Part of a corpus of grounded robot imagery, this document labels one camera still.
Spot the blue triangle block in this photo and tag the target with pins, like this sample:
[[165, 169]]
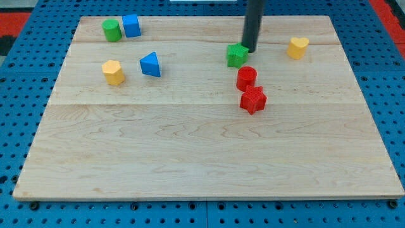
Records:
[[150, 65]]

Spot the green cylinder block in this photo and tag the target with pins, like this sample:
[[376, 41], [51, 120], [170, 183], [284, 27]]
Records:
[[111, 29]]

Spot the blue cube block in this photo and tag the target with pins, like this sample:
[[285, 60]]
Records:
[[131, 25]]

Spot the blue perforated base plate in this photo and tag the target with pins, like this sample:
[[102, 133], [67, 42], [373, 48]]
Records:
[[31, 68]]

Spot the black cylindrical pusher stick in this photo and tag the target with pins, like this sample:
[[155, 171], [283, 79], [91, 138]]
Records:
[[252, 23]]

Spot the red star block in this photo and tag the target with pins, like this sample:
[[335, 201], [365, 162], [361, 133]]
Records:
[[253, 99]]

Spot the wooden board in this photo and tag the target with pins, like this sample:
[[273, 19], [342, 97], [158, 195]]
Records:
[[184, 136]]

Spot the yellow hexagon block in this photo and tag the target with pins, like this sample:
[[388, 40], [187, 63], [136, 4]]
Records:
[[113, 72]]

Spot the green star block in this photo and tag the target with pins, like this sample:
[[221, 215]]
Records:
[[237, 55]]

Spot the red cylinder block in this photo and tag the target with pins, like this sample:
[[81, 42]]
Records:
[[246, 76]]

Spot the yellow heart block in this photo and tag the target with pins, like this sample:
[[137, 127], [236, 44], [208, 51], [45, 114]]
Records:
[[297, 47]]

